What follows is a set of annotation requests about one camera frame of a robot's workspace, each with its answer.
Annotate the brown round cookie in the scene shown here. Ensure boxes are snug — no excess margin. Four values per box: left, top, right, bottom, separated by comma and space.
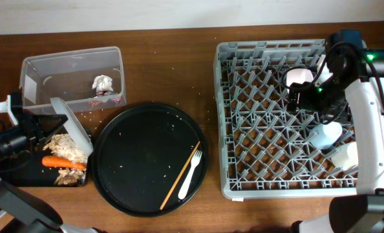
57, 176, 78, 186

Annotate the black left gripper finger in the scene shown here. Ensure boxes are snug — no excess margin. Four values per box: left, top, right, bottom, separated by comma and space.
33, 115, 68, 122
40, 122, 67, 146

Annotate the pink shallow bowl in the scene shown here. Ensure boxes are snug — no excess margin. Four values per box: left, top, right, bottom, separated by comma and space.
285, 68, 314, 87

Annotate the black rectangular tray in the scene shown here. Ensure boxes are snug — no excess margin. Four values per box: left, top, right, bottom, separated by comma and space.
0, 146, 58, 187

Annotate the orange carrot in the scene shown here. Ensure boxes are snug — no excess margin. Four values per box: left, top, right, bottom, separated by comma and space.
42, 155, 87, 170

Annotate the grey plate with food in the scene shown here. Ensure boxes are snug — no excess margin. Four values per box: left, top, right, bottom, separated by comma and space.
50, 97, 93, 157

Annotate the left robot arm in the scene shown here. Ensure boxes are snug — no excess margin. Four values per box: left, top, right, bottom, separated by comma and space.
0, 113, 98, 233

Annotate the grey dishwasher rack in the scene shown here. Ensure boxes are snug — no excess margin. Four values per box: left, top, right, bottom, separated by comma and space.
213, 39, 357, 201

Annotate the white plastic fork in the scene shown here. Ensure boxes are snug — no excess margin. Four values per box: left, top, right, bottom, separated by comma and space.
178, 150, 202, 199

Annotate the round black serving tray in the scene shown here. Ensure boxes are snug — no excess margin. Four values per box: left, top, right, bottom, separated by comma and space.
90, 103, 209, 217

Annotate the white tissue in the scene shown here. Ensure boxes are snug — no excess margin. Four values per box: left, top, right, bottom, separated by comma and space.
92, 75, 113, 93

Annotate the red snack wrapper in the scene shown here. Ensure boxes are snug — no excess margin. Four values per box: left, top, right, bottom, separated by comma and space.
89, 91, 125, 107

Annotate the light blue plastic cup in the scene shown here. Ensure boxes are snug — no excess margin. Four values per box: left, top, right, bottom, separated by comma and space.
309, 122, 343, 150

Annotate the clear plastic waste bin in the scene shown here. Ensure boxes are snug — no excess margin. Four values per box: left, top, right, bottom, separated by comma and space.
19, 47, 127, 115

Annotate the wooden chopstick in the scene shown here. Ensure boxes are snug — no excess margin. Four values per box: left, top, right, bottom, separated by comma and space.
160, 141, 200, 210

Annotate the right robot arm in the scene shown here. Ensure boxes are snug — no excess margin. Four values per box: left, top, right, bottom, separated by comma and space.
290, 44, 384, 232

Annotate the cream plastic cup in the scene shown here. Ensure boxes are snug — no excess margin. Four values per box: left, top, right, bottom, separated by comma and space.
331, 142, 358, 171

